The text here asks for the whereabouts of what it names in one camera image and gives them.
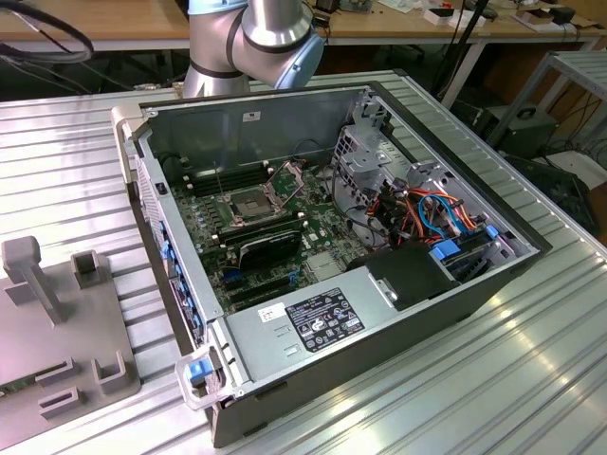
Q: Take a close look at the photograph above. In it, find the black RAM slot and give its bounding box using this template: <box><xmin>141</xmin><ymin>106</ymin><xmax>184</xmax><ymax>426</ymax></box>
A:
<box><xmin>184</xmin><ymin>165</ymin><xmax>274</xmax><ymax>185</ymax></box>
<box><xmin>218</xmin><ymin>220</ymin><xmax>305</xmax><ymax>244</ymax></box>
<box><xmin>215</xmin><ymin>215</ymin><xmax>303</xmax><ymax>239</ymax></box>
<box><xmin>212</xmin><ymin>210</ymin><xmax>298</xmax><ymax>233</ymax></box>
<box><xmin>182</xmin><ymin>159</ymin><xmax>271</xmax><ymax>179</ymax></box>
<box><xmin>192</xmin><ymin>176</ymin><xmax>279</xmax><ymax>197</ymax></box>
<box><xmin>222</xmin><ymin>226</ymin><xmax>308</xmax><ymax>249</ymax></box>
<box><xmin>188</xmin><ymin>171</ymin><xmax>276</xmax><ymax>191</ymax></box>

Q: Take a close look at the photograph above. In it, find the CPU socket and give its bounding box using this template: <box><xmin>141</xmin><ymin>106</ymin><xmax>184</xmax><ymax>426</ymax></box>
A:
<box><xmin>215</xmin><ymin>187</ymin><xmax>285</xmax><ymax>227</ymax></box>

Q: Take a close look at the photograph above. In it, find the black expansion slot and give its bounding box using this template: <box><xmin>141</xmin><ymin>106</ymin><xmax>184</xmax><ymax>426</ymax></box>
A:
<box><xmin>221</xmin><ymin>272</ymin><xmax>291</xmax><ymax>294</ymax></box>
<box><xmin>227</xmin><ymin>282</ymin><xmax>294</xmax><ymax>310</ymax></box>

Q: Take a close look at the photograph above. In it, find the green motherboard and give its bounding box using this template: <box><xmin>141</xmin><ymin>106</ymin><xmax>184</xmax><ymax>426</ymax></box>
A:
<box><xmin>168</xmin><ymin>160</ymin><xmax>355</xmax><ymax>317</ymax></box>

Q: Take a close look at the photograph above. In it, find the black graphics card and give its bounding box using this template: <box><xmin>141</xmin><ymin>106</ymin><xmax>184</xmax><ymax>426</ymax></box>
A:
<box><xmin>238</xmin><ymin>231</ymin><xmax>302</xmax><ymax>272</ymax></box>

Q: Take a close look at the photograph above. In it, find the silver chipset heatsink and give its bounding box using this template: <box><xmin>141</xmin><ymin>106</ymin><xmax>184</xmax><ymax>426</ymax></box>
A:
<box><xmin>305</xmin><ymin>250</ymin><xmax>346</xmax><ymax>282</ymax></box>

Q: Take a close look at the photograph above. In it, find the silver perforated drive cage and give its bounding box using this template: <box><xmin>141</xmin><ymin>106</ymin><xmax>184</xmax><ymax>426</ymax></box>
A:
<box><xmin>331</xmin><ymin>92</ymin><xmax>414</xmax><ymax>238</ymax></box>

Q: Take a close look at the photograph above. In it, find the silver power supply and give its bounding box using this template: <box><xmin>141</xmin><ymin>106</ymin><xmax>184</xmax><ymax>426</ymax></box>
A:
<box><xmin>222</xmin><ymin>264</ymin><xmax>399</xmax><ymax>385</ymax></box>

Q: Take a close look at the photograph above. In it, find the open black PC case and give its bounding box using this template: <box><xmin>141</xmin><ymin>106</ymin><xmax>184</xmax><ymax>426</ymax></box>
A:
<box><xmin>109</xmin><ymin>80</ymin><xmax>554</xmax><ymax>449</ymax></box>

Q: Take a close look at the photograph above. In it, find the blue disk carrier latch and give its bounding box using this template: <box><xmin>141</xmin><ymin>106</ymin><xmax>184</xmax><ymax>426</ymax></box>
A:
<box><xmin>429</xmin><ymin>238</ymin><xmax>465</xmax><ymax>263</ymax></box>

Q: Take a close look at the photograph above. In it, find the blue case latch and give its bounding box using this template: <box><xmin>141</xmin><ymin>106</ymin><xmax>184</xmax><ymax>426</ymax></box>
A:
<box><xmin>187</xmin><ymin>359</ymin><xmax>210</xmax><ymax>386</ymax></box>

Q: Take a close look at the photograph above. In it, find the white box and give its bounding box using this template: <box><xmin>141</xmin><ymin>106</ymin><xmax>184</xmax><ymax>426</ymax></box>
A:
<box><xmin>423</xmin><ymin>7</ymin><xmax>487</xmax><ymax>28</ymax></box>

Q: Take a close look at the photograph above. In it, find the black bag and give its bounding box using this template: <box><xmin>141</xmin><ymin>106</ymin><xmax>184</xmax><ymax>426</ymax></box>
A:
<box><xmin>502</xmin><ymin>154</ymin><xmax>601</xmax><ymax>233</ymax></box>

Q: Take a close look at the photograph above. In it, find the long wooden desk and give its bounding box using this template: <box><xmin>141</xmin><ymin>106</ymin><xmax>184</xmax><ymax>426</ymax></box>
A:
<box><xmin>0</xmin><ymin>0</ymin><xmax>607</xmax><ymax>113</ymax></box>

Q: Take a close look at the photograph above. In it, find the grey parts rack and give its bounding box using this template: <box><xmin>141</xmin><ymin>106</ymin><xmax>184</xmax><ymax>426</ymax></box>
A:
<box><xmin>0</xmin><ymin>235</ymin><xmax>143</xmax><ymax>430</ymax></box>

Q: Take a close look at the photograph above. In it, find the brown cardboard box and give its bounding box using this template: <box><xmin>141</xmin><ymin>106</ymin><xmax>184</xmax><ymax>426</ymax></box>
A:
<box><xmin>511</xmin><ymin>7</ymin><xmax>578</xmax><ymax>32</ymax></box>

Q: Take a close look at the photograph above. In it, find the metal slat shelf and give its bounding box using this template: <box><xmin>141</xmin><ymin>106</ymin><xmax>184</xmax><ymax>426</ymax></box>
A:
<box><xmin>486</xmin><ymin>49</ymin><xmax>607</xmax><ymax>148</ymax></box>

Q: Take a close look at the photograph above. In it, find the green RAM stick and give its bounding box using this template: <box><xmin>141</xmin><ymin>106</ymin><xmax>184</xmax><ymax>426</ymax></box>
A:
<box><xmin>0</xmin><ymin>373</ymin><xmax>40</xmax><ymax>395</ymax></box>

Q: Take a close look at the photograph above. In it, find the metal socket cover frame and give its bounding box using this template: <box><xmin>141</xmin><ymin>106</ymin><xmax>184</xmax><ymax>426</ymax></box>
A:
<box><xmin>267</xmin><ymin>159</ymin><xmax>307</xmax><ymax>208</ymax></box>

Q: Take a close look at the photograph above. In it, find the black plastic duct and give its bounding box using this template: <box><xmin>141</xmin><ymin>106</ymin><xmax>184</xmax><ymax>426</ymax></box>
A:
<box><xmin>344</xmin><ymin>236</ymin><xmax>462</xmax><ymax>313</ymax></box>

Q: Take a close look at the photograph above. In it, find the orange wire bundle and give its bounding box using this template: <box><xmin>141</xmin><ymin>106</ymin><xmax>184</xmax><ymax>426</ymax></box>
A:
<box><xmin>369</xmin><ymin>187</ymin><xmax>480</xmax><ymax>238</ymax></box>

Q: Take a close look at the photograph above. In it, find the blue data wire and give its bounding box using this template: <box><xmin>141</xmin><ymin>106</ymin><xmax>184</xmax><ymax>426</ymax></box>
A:
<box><xmin>416</xmin><ymin>189</ymin><xmax>480</xmax><ymax>246</ymax></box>

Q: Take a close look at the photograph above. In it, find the clear plastic case handle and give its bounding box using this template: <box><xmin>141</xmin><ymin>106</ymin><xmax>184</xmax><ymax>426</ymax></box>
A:
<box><xmin>174</xmin><ymin>345</ymin><xmax>237</xmax><ymax>411</ymax></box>

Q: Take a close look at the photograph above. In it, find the beige case handle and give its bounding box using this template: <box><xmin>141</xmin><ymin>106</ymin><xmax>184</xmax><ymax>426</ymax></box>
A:
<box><xmin>109</xmin><ymin>104</ymin><xmax>144</xmax><ymax>187</ymax></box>

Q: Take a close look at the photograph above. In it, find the black box with handle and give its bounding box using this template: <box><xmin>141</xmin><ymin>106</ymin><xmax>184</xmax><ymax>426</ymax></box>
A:
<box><xmin>473</xmin><ymin>103</ymin><xmax>561</xmax><ymax>160</ymax></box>

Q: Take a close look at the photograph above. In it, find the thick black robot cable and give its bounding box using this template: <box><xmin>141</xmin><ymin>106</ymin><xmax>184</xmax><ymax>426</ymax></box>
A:
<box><xmin>0</xmin><ymin>0</ymin><xmax>95</xmax><ymax>65</ymax></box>

